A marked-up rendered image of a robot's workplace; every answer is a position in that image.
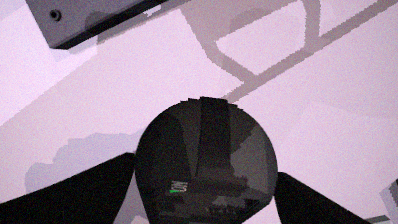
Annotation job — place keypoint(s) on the dark grey switch panel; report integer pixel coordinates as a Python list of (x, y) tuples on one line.
[(205, 161)]

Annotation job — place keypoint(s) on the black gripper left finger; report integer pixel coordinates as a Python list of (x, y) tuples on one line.
[(93, 196)]

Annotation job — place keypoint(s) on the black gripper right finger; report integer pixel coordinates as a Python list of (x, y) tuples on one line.
[(297, 203)]

